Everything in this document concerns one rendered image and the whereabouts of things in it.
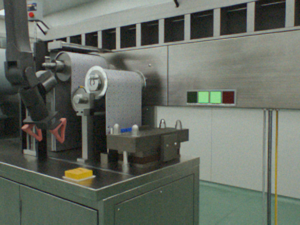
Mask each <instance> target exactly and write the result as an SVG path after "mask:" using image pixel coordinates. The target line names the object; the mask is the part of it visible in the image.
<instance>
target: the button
mask: <svg viewBox="0 0 300 225"><path fill-rule="evenodd" d="M91 176H92V170H89V169H86V168H81V167H80V168H75V169H72V170H68V171H65V177H67V178H70V179H74V180H81V179H85V178H88V177H91Z"/></svg>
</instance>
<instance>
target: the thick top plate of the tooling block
mask: <svg viewBox="0 0 300 225"><path fill-rule="evenodd" d="M131 134H132V131H131V132H123V133H121V134H120V135H113V134H107V149H113V150H120V151H126V152H133V153H137V152H142V151H146V150H152V149H156V148H160V147H161V136H162V135H168V134H177V144H178V143H182V142H186V141H189V129H185V128H183V129H175V128H173V127H166V128H159V127H156V128H151V129H148V130H141V131H139V136H131Z"/></svg>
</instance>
